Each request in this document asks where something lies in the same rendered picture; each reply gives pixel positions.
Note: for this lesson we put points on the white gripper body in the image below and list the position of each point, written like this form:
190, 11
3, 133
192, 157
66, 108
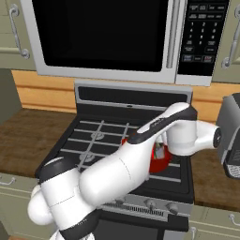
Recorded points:
160, 152

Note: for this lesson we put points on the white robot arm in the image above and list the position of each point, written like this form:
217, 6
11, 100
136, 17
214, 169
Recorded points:
112, 175

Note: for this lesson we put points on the silver stove knob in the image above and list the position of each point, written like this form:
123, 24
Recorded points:
151, 204
172, 207
120, 202

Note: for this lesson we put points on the black gas stove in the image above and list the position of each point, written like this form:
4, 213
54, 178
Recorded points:
103, 103

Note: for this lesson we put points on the black oven door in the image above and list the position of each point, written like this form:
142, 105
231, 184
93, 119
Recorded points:
128, 230

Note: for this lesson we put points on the beige drawer front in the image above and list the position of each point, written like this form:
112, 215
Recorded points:
15, 206
215, 226

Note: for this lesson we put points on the silver microwave oven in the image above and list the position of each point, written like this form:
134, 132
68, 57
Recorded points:
125, 37

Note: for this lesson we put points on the black microwave door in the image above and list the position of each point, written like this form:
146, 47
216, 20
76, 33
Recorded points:
100, 34

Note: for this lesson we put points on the beige wall cupboard door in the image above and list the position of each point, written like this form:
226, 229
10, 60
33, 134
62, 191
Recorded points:
223, 75
6, 31

